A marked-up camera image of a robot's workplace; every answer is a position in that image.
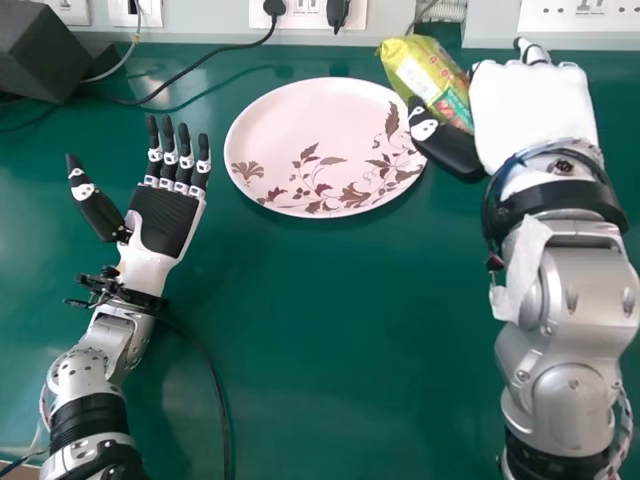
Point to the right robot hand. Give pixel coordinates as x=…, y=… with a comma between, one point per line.
x=530, y=110

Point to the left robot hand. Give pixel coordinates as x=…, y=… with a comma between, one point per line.
x=160, y=220

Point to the yellow-green biscuit packet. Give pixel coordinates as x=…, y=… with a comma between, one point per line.
x=425, y=70

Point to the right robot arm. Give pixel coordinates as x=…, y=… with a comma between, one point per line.
x=565, y=320

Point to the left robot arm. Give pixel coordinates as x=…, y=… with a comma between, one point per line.
x=95, y=360

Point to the plate with brown leaf pattern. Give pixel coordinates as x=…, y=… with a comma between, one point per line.
x=310, y=125

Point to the black box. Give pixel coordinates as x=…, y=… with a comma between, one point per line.
x=40, y=50

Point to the black plug adapter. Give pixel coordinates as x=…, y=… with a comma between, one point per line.
x=338, y=12

